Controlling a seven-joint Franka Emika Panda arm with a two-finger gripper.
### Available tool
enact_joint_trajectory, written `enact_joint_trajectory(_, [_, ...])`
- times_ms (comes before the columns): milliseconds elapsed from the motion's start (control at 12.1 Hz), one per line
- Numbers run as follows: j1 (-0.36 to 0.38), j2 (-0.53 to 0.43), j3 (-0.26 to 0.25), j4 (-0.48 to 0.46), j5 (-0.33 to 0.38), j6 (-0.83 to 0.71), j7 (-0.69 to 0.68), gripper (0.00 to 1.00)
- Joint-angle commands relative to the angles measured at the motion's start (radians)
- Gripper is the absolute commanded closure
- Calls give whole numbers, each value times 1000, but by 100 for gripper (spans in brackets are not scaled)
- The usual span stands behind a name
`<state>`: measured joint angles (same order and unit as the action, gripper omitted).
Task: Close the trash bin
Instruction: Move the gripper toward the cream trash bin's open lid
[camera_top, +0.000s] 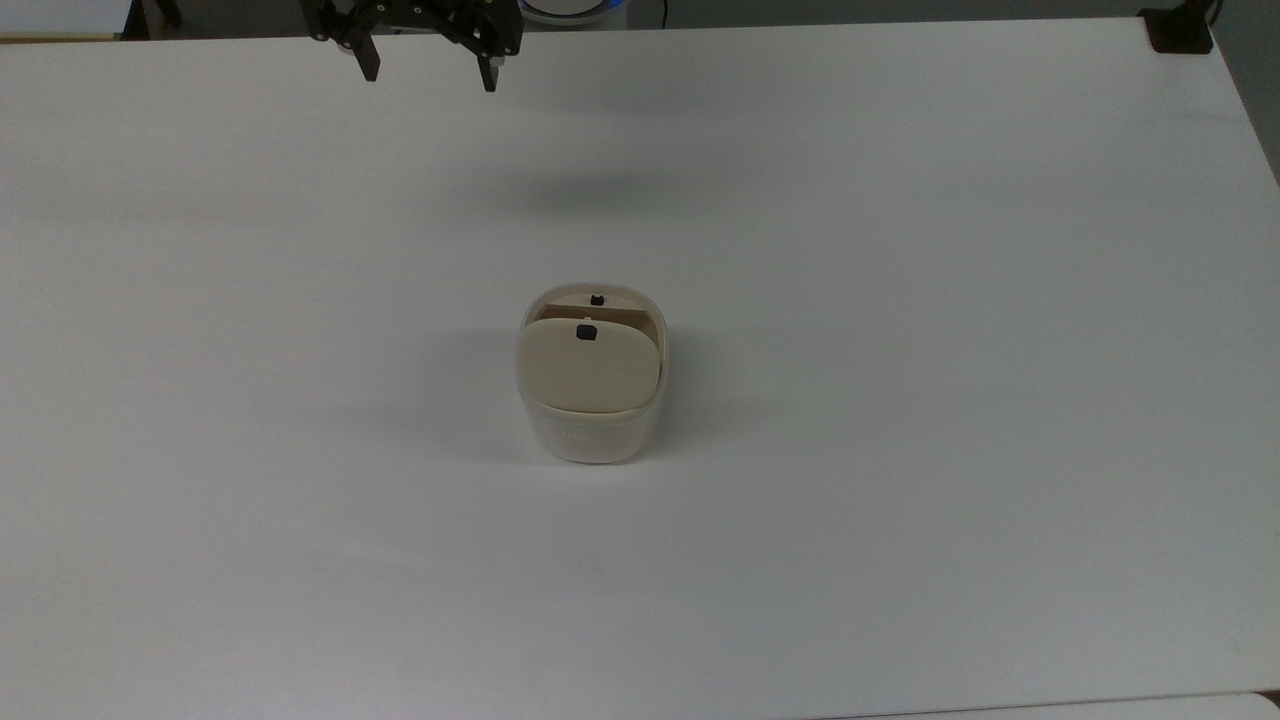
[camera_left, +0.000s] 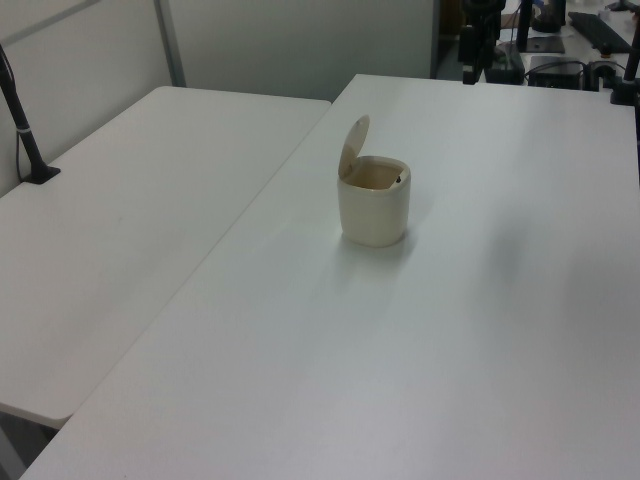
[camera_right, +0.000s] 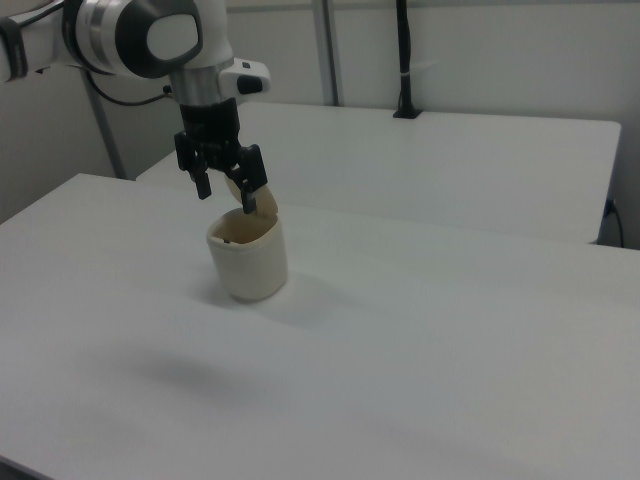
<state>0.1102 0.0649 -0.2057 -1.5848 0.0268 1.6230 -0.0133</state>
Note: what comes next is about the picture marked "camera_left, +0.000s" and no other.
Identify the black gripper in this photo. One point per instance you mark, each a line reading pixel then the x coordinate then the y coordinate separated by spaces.
pixel 483 17

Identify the beige mini trash bin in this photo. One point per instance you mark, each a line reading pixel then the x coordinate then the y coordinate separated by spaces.
pixel 372 215

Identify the black monitor stand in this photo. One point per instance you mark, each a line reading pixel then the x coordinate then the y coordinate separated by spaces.
pixel 531 40

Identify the black electronics box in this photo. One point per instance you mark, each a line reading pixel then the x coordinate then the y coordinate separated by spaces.
pixel 554 72

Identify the black computer keyboard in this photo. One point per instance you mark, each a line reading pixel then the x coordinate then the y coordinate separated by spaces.
pixel 599 30

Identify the black clamp pole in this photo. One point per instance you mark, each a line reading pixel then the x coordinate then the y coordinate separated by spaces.
pixel 627 80

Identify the white side table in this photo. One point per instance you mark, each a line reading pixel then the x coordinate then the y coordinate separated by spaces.
pixel 125 225

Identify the grey metal partition post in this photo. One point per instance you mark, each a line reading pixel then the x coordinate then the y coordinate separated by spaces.
pixel 170 40

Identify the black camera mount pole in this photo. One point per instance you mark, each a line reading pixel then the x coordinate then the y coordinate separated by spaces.
pixel 22 130

